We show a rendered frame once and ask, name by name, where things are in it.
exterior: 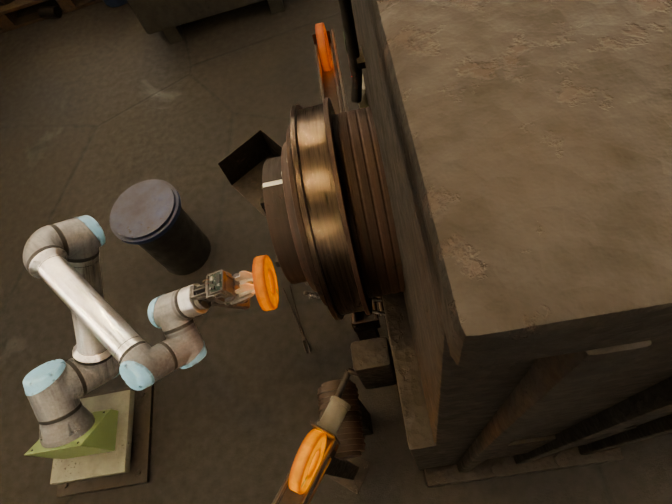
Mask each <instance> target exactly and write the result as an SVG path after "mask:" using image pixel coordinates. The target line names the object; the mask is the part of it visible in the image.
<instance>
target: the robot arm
mask: <svg viewBox="0 0 672 504"><path fill-rule="evenodd" d="M105 241H106V239H105V235H104V232H103V230H102V228H101V226H100V225H99V224H98V222H97V221H96V220H95V219H94V218H92V217H91V216H88V215H84V216H80V217H75V218H72V219H69V220H65V221H62V222H58V223H55V224H52V225H47V226H44V227H42V228H40V229H38V230H37V231H35V232H34V233H33V234H32V235H31V236H30V238H29V239H28V240H27V242H26V244H25V246H24V250H23V263H24V266H25V268H26V269H27V271H28V272H29V273H30V274H31V275H32V276H33V277H36V278H42V279H43V280H44V281H45V282H46V283H47V284H48V286H49V287H50V288H51V289H52V290H53V291H54V292H55V293H56V294H57V295H58V296H59V298H60V299H61V300H62V301H63V302H64V303H65V304H66V305H67V306H68V307H69V309H70V310H71V312H72V318H73V325H74V331H75V337H76V343H77V344H76V345H75V346H74V348H73V350H72V356H73V358H71V359H69V360H67V361H64V360H62V359H56V360H55V361H54V360H52V361H49V362H46V363H44V364H42V365H40V366H38V367H37V368H35V369H33V370H32V371H30V372H29V373H28V374H27V375H26V376H25V378H24V379H23V387H24V390H25V394H26V396H27V398H28V400H29V402H30V405H31V407H32V409H33V411H34V414H35V416H36V418H37V420H38V423H39V425H40V429H39V441H40V443H41V445H42V447H44V448H56V447H60V446H63V445H66V444H68V443H70V442H72V441H74V440H76V439H78V438H79V437H81V436H82V435H84V434H85V433H86V432H88V431H89V430H90V429H91V428H92V426H93V425H94V423H95V418H94V416H93V414H92V413H91V412H90V411H89V410H88V409H87V408H86V407H85V406H83V405H82V402H81V400H80V397H82V396H83V395H85V394H87V393H89V392H90V391H92V390H94V389H96V388H97V387H99V386H101V385H103V384H104V383H106V382H108V381H109V380H111V379H113V378H115V377H117V376H118V375H119V374H120V375H121V377H122V379H123V380H124V381H125V383H126V384H127V385H128V386H129V387H130V388H132V389H134V390H137V391H140V390H143V389H145V388H147V387H149V386H152V385H153V384H154V383H155V382H156V381H158V380H160V379H161V378H163V377H165V376H166V375H168V374H169V373H171V372H173V371H174V370H177V369H178V368H181V369H187V368H189V367H192V366H193V365H195V364H196V363H198V362H200V361H201V360H202V359H203V358H204V357H205V356H206V354H207V349H206V347H205V343H204V341H203V340H202V338H201V335H200V333H199V331H198V329H197V327H196V324H195V322H194V320H193V318H192V317H195V316H198V315H201V314H204V313H206V312H207V311H208V309H209V308H210V307H211V306H218V307H226V308H235V309H243V310H247V309H249V308H250V298H251V297H252V296H254V294H255V290H254V285H253V284H250V283H252V282H253V277H252V273H251V272H248V271H240V272H239V273H236V274H234V275H233V276H232V275H231V274H230V273H229V272H226V271H224V270H222V269H221V270H218V271H215V272H213V273H210V274H207V279H205V280H206V281H205V280H203V281H205V282H203V281H202V282H203V283H205V284H203V285H200V284H192V285H189V286H187V287H184V288H181V289H178V290H176V291H173V292H170V293H167V294H163V295H160V296H159V297H157V298H155V299H153V300H152V301H151V302H150V304H149V306H148V318H149V320H150V322H151V324H152V325H153V326H155V327H157V328H162V330H163V332H164V334H165V337H166V340H164V341H162V342H160V343H158V344H156V345H155V346H153V347H151V346H150V345H149V344H148V343H147V342H146V341H144V340H143V339H142V338H141V337H140V336H139V335H138V334H137V333H136V332H135V331H134V330H133V329H132V328H131V327H130V326H129V325H128V324H127V322H126V321H125V320H124V319H123V318H122V317H121V316H120V315H119V314H118V313H117V312H116V311H115V310H114V309H113V308H112V307H111V306H110V305H109V304H108V303H107V302H106V301H105V300H104V296H103V287H102V279H101V270H100V261H99V246H103V245H104V244H105ZM217 272H218V273H217ZM208 280H209V282H208Z"/></svg>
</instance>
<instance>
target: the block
mask: <svg viewBox="0 0 672 504"><path fill-rule="evenodd" d="M350 349H351V356H352V363H353V369H354V370H355V372H356V374H357V375H358V377H359V379H360V380H361V382H362V384H363V385H364V387H365V388H366V389H372V388H378V387H385V386H391V385H395V384H396V383H397V380H396V374H395V368H394V363H393V357H392V352H391V349H390V345H389V341H388V339H387V338H386V337H379V338H373V339H367V340H361V341H355V342H353V343H351V346H350Z"/></svg>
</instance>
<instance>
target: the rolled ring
mask: <svg viewBox="0 0 672 504"><path fill-rule="evenodd" d="M315 31H316V39H317V45H318V50H319V55H320V59H321V64H322V67H323V70H324V71H330V70H332V61H331V54H330V48H329V43H328V38H327V33H326V29H325V25H324V23H323V22H322V23H317V24H315Z"/></svg>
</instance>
